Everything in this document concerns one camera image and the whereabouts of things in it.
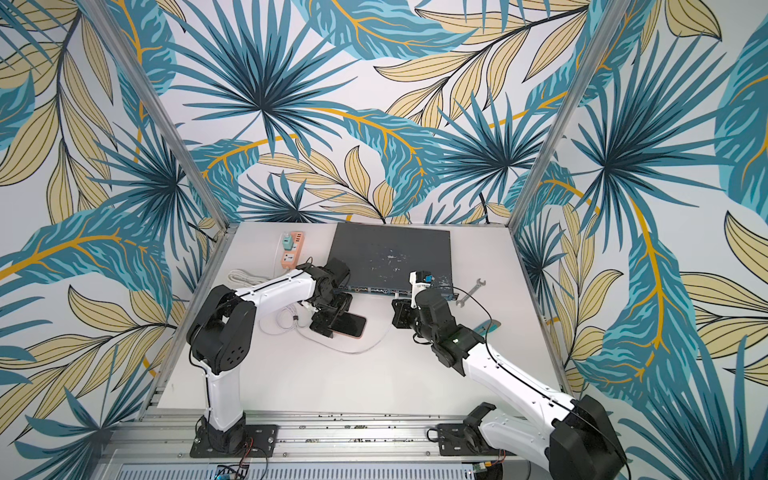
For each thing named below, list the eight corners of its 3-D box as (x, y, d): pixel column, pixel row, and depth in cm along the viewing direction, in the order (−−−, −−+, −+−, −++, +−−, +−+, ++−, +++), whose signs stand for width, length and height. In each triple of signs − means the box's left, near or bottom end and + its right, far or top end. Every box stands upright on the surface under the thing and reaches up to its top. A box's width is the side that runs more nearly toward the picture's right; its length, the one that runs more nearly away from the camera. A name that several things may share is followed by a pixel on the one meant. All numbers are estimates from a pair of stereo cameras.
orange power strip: (281, 268, 109) (279, 263, 106) (290, 236, 119) (288, 231, 116) (298, 268, 109) (296, 263, 106) (305, 237, 119) (303, 231, 116)
